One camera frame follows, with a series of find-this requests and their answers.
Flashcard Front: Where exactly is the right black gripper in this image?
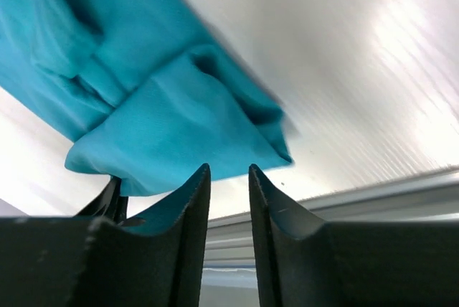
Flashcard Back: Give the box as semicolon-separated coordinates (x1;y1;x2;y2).
1;164;211;306

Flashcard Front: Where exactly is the teal t-shirt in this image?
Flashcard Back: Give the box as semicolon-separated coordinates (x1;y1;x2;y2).
1;0;292;196

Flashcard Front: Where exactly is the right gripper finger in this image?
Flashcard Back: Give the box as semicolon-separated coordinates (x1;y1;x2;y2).
249;165;458;306

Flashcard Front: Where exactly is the aluminium mounting rail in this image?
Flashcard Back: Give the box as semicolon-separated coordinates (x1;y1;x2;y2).
204;169;458;269

